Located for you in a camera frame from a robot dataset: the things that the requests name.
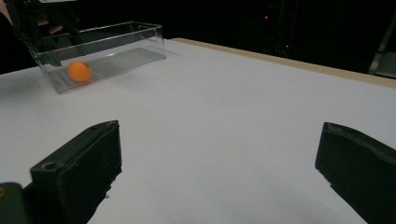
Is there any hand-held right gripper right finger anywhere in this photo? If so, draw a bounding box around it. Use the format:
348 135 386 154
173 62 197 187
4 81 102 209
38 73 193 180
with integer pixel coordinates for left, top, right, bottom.
315 121 396 224

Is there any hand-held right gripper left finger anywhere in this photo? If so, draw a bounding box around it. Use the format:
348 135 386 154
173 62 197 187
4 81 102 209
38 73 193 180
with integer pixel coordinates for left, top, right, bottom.
22 119 123 224

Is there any orange ball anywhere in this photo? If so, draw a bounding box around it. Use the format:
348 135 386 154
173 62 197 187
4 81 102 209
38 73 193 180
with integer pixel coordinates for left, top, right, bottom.
67 60 92 84

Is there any clear plastic tray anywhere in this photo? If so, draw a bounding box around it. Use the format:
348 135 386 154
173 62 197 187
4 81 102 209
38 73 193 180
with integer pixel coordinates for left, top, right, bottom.
26 21 167 95

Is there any grey metal stand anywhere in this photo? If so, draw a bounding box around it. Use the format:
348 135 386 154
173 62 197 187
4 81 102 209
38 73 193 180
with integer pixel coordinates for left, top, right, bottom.
367 13 396 79

